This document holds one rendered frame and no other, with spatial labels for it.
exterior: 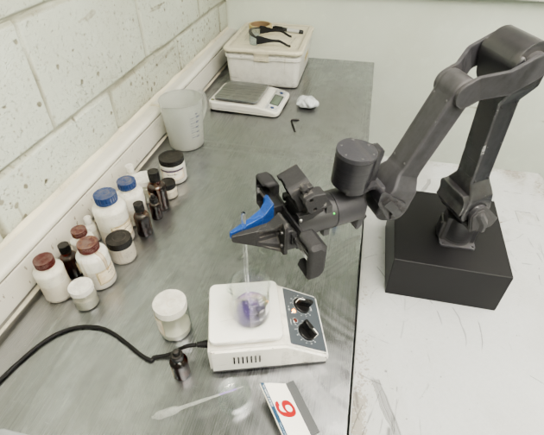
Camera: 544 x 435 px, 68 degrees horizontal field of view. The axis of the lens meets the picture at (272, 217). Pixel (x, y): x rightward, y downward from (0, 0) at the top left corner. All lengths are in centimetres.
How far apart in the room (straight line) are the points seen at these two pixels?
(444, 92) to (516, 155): 173
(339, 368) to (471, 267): 30
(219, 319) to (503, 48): 56
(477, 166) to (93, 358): 72
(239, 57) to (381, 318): 117
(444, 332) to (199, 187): 69
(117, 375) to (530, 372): 70
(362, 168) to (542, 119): 173
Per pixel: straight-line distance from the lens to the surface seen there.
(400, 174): 62
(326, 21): 197
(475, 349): 85
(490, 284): 86
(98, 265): 86
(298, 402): 71
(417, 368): 79
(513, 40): 63
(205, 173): 117
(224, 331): 68
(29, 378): 84
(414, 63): 202
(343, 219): 61
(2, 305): 90
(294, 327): 72
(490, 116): 67
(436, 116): 60
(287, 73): 166
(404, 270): 82
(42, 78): 98
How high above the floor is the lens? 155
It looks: 40 degrees down
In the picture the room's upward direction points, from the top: straight up
